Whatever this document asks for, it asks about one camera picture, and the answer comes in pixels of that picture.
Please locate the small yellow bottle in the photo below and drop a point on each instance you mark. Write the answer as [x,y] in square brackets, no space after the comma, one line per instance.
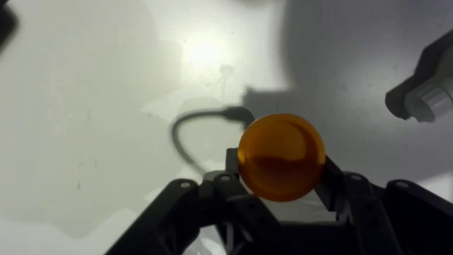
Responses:
[281,156]

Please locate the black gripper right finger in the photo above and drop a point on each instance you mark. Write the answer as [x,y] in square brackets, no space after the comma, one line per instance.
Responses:
[377,217]

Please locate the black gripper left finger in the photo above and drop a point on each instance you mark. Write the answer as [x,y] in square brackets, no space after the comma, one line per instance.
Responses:
[199,217]

